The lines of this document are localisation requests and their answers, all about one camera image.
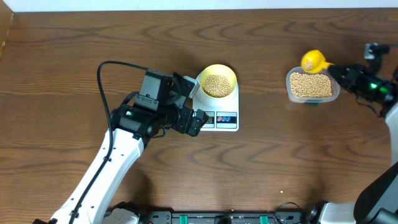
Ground yellow bowl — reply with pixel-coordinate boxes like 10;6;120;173
199;64;238;99

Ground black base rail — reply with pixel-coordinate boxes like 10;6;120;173
102;210;312;224

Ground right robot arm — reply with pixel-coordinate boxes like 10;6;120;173
301;43;397;223

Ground right black cable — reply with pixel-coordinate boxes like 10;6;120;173
374;43;398;55

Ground yellow measuring scoop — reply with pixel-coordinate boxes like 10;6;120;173
300;50;333;74

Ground left black cable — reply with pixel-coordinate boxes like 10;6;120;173
67;60;150;224

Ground clear plastic container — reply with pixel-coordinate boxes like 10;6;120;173
286;67;340;103

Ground pile of soybeans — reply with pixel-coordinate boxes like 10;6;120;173
289;72;332;98

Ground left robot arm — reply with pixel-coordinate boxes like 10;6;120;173
49;70;208;224

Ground soybeans in yellow bowl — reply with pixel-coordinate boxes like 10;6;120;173
203;75;233;98

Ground black cable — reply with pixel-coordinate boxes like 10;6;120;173
67;60;150;224
374;43;398;55

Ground soybeans in yellow scoop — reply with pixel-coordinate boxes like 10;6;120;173
303;60;313;71

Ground white digital kitchen scale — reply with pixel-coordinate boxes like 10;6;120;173
193;74;239;132

